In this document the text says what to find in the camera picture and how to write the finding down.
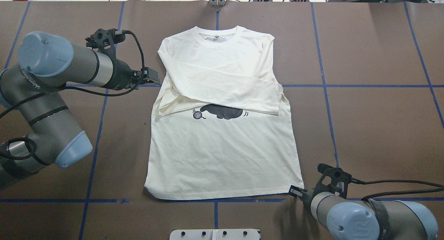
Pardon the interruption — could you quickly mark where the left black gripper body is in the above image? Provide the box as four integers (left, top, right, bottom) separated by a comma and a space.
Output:
110, 58, 148, 91

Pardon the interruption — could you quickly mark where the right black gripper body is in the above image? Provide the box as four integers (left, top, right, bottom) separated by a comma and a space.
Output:
299, 188, 323, 207

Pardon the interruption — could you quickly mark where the cream long-sleeve cat shirt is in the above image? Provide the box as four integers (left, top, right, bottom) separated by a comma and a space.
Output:
144, 26, 304, 200

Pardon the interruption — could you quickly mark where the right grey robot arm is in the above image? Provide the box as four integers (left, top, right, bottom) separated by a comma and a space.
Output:
288, 185, 439, 240

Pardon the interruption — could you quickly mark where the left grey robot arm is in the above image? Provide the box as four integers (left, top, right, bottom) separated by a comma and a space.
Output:
1, 29, 160, 190

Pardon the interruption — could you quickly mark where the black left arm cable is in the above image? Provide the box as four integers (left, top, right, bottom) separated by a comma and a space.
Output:
0, 30, 146, 161

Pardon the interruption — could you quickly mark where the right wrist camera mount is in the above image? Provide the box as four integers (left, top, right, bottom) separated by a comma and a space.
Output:
315, 163, 352, 198

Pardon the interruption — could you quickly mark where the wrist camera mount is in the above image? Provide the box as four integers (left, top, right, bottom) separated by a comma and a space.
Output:
85, 28, 126, 57
315, 163, 352, 198

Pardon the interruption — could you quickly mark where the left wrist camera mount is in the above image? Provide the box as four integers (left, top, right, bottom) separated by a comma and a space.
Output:
85, 28, 126, 57

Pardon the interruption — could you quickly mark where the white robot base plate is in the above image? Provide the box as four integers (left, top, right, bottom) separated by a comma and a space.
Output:
169, 229, 262, 240

